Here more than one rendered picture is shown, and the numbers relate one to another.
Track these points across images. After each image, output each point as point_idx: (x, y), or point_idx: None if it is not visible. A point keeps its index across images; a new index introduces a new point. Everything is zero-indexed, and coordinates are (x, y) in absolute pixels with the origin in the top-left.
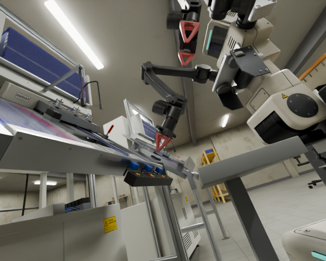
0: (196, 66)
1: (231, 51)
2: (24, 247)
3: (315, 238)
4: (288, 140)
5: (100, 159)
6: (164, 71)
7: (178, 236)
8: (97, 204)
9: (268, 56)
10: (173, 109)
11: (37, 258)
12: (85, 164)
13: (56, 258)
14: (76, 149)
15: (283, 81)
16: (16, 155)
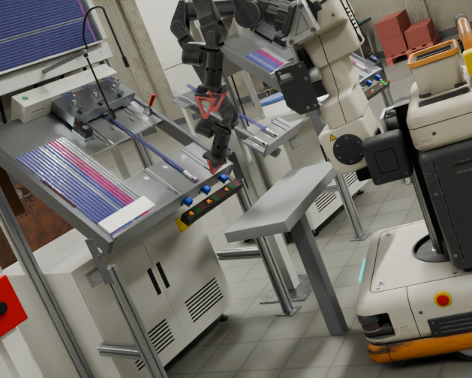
0: None
1: (276, 73)
2: (122, 260)
3: (374, 247)
4: (278, 223)
5: (157, 215)
6: None
7: None
8: None
9: (338, 58)
10: (218, 136)
11: (133, 264)
12: (148, 224)
13: (145, 262)
14: (139, 223)
15: (337, 115)
16: (116, 244)
